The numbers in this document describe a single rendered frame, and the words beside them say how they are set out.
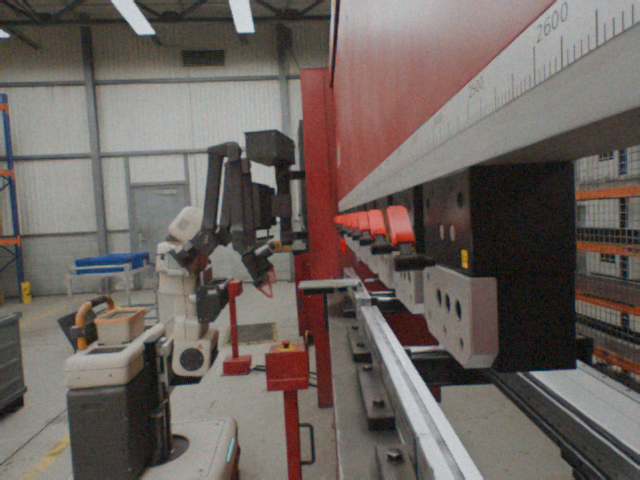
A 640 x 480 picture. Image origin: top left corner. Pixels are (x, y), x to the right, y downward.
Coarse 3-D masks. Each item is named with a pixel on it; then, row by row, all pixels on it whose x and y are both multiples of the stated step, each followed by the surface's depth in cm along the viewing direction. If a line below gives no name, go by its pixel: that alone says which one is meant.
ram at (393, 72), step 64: (384, 0) 66; (448, 0) 35; (512, 0) 24; (384, 64) 69; (448, 64) 36; (576, 64) 19; (384, 128) 73; (512, 128) 25; (576, 128) 19; (384, 192) 76
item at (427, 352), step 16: (416, 352) 137; (432, 352) 137; (448, 352) 139; (592, 352) 135; (416, 368) 137; (432, 368) 137; (448, 368) 137; (464, 368) 137; (432, 384) 136; (448, 384) 136; (464, 384) 136; (480, 384) 136
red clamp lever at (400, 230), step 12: (396, 216) 47; (396, 228) 45; (408, 228) 45; (396, 240) 45; (408, 240) 44; (408, 252) 43; (396, 264) 42; (408, 264) 42; (420, 264) 42; (432, 264) 42
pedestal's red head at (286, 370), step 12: (276, 348) 173; (300, 348) 171; (276, 360) 159; (288, 360) 159; (300, 360) 159; (276, 372) 159; (288, 372) 159; (300, 372) 159; (276, 384) 159; (288, 384) 159; (300, 384) 159
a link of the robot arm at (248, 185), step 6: (246, 162) 206; (246, 168) 206; (246, 174) 209; (246, 180) 210; (246, 186) 210; (252, 186) 212; (246, 192) 210; (252, 192) 211; (246, 198) 210; (252, 198) 211; (246, 204) 210; (252, 204) 211; (246, 210) 210; (252, 210) 211; (246, 216) 211; (252, 216) 211; (246, 222) 211; (252, 222) 211; (252, 228) 210; (252, 234) 210
